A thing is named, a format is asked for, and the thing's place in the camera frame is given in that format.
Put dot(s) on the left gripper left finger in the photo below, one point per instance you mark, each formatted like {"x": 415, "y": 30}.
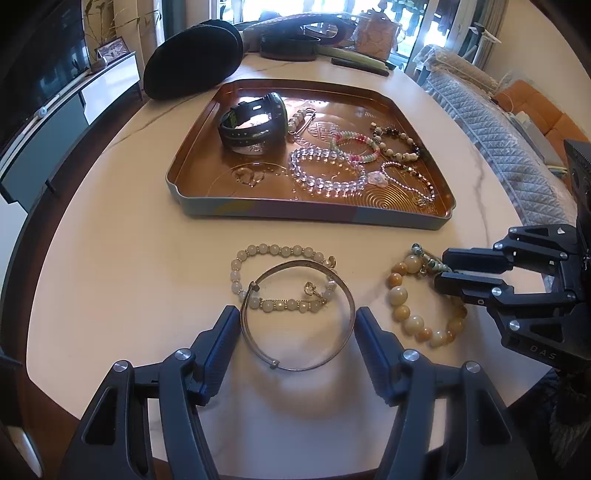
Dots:
{"x": 112, "y": 440}

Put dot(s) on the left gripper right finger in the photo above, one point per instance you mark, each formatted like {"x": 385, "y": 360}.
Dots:
{"x": 451, "y": 423}

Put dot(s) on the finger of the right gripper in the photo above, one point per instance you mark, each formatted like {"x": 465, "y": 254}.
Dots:
{"x": 477, "y": 260}
{"x": 475, "y": 289}

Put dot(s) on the green black smartwatch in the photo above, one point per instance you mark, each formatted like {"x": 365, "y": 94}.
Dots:
{"x": 262, "y": 121}

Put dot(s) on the copper metal tray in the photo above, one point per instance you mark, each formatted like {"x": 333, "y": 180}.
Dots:
{"x": 360, "y": 161}

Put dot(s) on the orange cushion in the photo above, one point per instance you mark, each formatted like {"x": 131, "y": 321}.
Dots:
{"x": 555, "y": 125}

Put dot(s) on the quilted covered sofa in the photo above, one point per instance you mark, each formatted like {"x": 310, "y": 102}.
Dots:
{"x": 466, "y": 94}

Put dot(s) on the thin metal bangle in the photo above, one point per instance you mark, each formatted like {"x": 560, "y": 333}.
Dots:
{"x": 297, "y": 316}

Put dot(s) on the black remote bar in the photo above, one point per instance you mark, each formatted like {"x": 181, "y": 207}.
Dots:
{"x": 359, "y": 66}

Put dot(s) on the pink gift bag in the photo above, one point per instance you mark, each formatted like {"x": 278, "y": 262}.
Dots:
{"x": 376, "y": 34}

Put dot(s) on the green long case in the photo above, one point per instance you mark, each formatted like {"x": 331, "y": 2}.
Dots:
{"x": 350, "y": 55}

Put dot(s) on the black round bowl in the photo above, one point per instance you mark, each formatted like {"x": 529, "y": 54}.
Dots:
{"x": 293, "y": 48}

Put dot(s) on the white tv cabinet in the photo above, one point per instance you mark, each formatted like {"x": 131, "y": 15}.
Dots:
{"x": 38, "y": 150}

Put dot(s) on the black round cushion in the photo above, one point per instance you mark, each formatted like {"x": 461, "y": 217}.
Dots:
{"x": 193, "y": 61}

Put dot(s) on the black flat television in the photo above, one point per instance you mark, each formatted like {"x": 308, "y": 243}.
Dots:
{"x": 43, "y": 49}

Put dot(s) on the woven fan with handle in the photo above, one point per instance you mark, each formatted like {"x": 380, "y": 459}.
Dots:
{"x": 295, "y": 24}

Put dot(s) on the small photo frame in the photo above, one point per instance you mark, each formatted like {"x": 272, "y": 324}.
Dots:
{"x": 112, "y": 50}

